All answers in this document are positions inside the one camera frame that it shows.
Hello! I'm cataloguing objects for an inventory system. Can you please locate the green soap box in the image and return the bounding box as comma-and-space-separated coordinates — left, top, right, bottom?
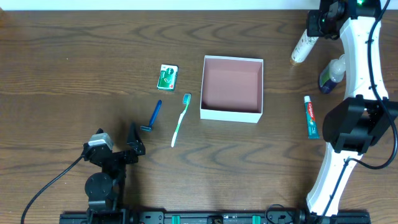
157, 64, 178, 91

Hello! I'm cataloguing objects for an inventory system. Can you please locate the green white toothbrush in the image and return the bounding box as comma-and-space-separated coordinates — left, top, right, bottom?
170, 93, 192, 147

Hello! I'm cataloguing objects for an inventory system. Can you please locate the Colgate toothpaste tube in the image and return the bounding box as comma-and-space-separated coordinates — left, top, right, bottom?
304, 95, 320, 139

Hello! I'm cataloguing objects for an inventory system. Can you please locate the clear hand sanitizer pump bottle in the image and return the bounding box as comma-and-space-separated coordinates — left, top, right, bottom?
318, 54, 346, 94

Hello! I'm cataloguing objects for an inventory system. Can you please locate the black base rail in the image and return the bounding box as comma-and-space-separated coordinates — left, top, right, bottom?
59, 208, 371, 224

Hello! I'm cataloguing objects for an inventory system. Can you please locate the blue disposable razor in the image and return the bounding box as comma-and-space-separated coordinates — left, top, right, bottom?
141, 100, 162, 132

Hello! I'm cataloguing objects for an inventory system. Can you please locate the white box with pink interior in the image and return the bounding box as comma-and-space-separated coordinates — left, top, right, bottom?
200, 55, 264, 123

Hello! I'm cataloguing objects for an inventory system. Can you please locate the white lotion tube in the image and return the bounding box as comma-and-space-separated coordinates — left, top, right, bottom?
290, 29, 318, 65

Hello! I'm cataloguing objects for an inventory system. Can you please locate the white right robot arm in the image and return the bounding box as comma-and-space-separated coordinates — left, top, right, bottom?
306, 0, 397, 223

